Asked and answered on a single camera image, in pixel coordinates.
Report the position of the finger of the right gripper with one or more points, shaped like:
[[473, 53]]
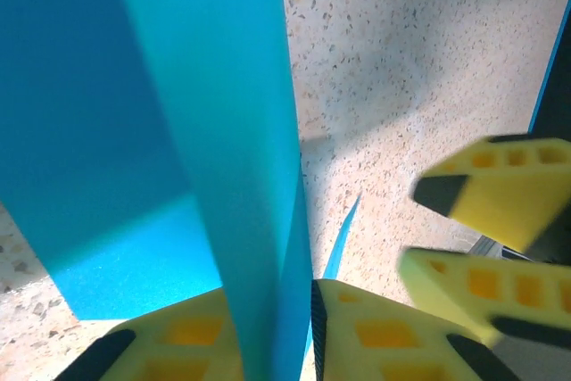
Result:
[[504, 193], [490, 292]]

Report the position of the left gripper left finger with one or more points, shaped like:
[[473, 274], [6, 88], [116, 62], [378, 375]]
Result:
[[178, 345]]

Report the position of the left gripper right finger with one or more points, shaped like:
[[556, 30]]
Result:
[[383, 341]]

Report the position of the blue paper sheet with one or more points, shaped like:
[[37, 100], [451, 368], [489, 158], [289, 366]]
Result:
[[201, 131]]

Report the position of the aluminium side rail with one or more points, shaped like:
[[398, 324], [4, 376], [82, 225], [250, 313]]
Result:
[[486, 247]]

